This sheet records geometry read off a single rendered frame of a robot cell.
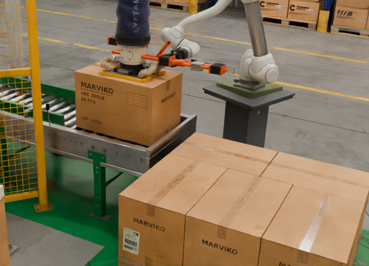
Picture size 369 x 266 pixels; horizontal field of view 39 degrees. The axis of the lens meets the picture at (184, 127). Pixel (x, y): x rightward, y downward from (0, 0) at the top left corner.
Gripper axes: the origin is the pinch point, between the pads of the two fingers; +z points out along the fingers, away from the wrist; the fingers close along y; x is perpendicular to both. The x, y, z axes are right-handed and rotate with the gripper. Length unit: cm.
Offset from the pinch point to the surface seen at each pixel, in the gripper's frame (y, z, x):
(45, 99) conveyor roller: 54, -16, 114
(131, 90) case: 18.3, 18.9, 15.7
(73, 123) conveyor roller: 55, 9, 68
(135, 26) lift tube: -20.2, 8.0, 20.0
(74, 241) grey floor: 109, 63, 28
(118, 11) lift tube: -28.1, 9.8, 31.4
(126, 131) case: 47, 18, 19
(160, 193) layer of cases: 54, 67, -32
